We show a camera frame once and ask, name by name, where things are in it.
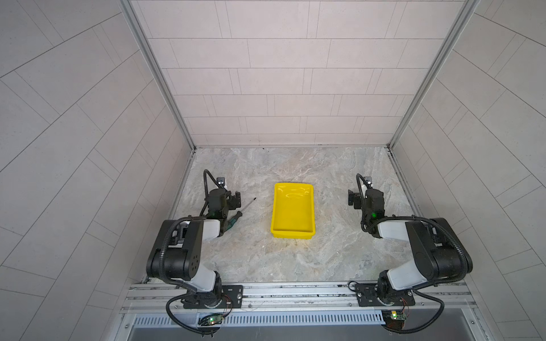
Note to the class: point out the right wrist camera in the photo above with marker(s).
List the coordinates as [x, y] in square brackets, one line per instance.
[368, 182]

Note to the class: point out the left circuit board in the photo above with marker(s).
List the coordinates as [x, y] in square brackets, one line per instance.
[211, 320]

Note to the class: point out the circuit board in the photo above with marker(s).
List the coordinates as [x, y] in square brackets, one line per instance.
[394, 320]
[211, 320]

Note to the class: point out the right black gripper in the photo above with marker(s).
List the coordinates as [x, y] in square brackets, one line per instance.
[357, 199]

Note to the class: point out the aluminium rail frame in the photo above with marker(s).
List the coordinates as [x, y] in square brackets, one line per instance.
[302, 304]

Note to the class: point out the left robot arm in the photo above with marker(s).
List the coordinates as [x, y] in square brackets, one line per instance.
[175, 255]

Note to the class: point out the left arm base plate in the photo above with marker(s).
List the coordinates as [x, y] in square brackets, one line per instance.
[229, 296]

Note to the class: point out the yellow plastic bin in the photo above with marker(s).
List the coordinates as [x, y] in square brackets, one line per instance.
[293, 214]

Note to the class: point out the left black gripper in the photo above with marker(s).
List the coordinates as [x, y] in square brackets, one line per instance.
[230, 199]

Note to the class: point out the green handled screwdriver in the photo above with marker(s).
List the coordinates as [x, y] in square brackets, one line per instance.
[233, 220]

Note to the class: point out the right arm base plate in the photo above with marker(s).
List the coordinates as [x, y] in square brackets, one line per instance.
[380, 295]

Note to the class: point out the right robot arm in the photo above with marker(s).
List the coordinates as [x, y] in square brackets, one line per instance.
[438, 256]

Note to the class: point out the right circuit board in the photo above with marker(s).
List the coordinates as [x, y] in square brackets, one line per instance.
[394, 320]

